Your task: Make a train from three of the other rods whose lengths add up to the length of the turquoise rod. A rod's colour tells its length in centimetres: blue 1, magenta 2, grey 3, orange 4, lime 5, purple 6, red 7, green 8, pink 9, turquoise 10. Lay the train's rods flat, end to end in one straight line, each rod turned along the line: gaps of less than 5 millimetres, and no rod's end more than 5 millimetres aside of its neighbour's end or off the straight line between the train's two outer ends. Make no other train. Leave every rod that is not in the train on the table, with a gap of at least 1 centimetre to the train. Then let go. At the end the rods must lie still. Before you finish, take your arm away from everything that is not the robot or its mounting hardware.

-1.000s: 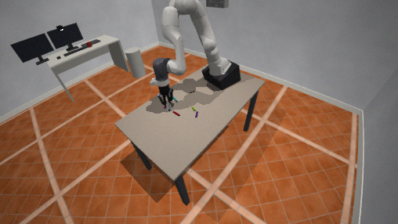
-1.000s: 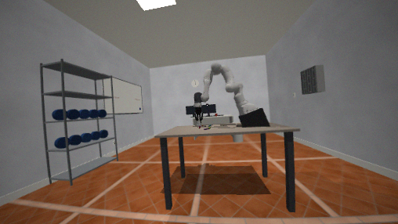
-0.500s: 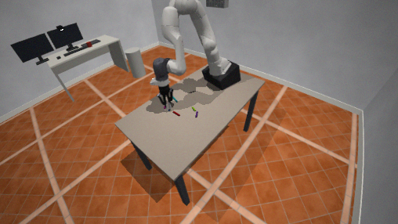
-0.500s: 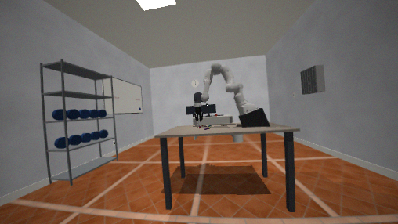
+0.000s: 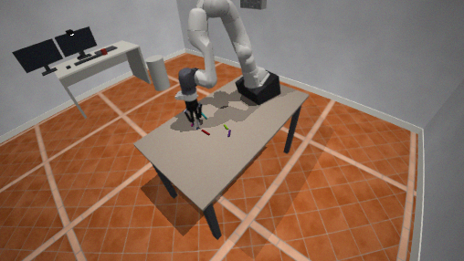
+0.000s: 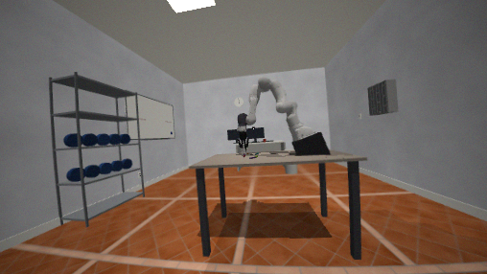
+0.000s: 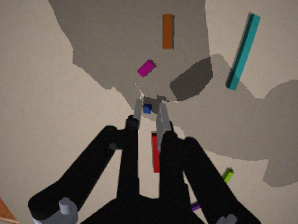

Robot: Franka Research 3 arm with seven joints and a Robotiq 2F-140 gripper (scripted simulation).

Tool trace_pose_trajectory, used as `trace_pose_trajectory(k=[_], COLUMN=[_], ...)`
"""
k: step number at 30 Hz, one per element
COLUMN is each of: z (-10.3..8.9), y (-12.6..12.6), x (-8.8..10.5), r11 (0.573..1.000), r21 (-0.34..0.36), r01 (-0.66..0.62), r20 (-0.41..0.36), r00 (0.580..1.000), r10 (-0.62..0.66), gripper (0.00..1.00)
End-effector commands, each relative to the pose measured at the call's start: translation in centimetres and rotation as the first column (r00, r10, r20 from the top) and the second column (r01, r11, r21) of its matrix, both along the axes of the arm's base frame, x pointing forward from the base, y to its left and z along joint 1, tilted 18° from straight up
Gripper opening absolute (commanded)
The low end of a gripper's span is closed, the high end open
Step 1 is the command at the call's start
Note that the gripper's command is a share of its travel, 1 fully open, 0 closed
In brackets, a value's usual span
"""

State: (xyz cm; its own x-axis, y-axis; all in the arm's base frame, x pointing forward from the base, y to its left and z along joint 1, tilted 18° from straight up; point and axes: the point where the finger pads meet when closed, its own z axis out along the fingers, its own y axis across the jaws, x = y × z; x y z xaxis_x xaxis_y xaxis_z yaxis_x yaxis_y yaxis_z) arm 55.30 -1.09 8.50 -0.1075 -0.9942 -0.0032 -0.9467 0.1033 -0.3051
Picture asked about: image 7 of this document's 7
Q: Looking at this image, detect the orange rod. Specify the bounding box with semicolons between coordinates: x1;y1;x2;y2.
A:
163;14;172;49

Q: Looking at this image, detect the lime green rod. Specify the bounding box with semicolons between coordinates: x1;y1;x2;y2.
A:
222;169;234;183

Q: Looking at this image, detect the small magenta block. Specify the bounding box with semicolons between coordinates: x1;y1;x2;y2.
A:
137;60;155;77

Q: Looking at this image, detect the red rod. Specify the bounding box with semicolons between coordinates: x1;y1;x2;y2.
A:
152;133;160;173

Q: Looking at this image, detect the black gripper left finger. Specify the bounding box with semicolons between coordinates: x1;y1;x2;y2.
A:
28;99;143;224

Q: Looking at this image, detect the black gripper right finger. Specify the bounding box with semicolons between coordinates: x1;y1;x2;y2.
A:
156;103;261;224

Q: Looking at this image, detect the turquoise rod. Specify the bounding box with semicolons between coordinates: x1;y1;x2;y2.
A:
226;14;261;90

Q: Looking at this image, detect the purple rod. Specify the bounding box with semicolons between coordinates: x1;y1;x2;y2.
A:
191;202;200;211

